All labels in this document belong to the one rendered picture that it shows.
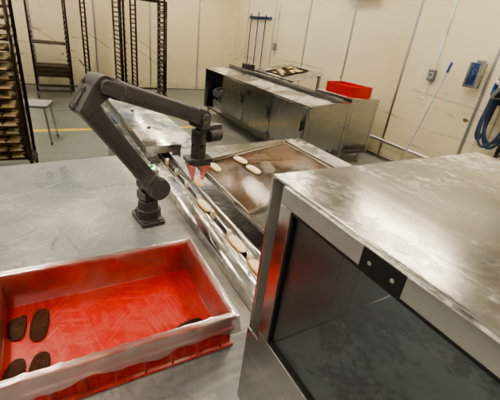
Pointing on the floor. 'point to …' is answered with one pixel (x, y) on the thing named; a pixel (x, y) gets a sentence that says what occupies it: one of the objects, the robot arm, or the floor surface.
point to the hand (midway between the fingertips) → (197, 178)
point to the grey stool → (44, 112)
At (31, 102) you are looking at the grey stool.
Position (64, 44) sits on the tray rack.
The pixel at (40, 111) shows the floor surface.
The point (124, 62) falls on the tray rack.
